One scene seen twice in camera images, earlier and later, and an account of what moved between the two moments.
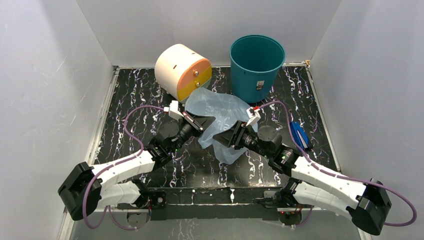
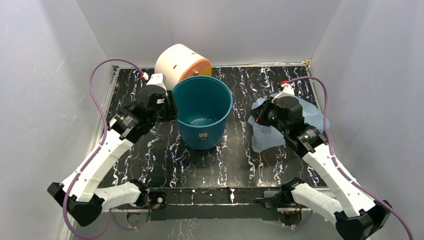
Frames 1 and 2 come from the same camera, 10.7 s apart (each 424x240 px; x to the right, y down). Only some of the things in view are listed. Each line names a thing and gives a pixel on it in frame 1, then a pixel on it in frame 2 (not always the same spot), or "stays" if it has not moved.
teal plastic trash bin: x=255 y=61 -> x=203 y=104
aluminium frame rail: x=354 y=215 stays
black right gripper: x=227 y=138 -> x=258 y=114
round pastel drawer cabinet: x=179 y=69 stays
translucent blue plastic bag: x=227 y=109 -> x=264 y=137
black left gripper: x=200 y=122 -> x=172 y=114
